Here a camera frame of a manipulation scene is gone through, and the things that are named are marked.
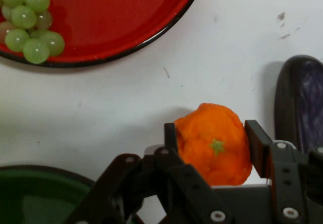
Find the dark purple eggplant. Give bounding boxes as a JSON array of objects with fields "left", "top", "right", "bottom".
[{"left": 274, "top": 54, "right": 323, "bottom": 154}]

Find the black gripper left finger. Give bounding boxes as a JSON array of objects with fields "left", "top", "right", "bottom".
[{"left": 64, "top": 122, "right": 235, "bottom": 224}]

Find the green grape bunch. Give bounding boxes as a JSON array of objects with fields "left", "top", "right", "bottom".
[{"left": 0, "top": 0, "right": 66, "bottom": 65}]

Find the red plate with black rim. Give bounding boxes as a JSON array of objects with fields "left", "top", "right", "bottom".
[{"left": 0, "top": 0, "right": 204, "bottom": 68}]

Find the orange tangerine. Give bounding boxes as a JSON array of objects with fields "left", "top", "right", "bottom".
[{"left": 173, "top": 102, "right": 253, "bottom": 186}]

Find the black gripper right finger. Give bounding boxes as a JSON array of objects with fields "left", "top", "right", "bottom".
[{"left": 244, "top": 119, "right": 323, "bottom": 224}]

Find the dark green plate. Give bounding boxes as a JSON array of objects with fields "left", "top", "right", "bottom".
[{"left": 0, "top": 165, "right": 95, "bottom": 224}]

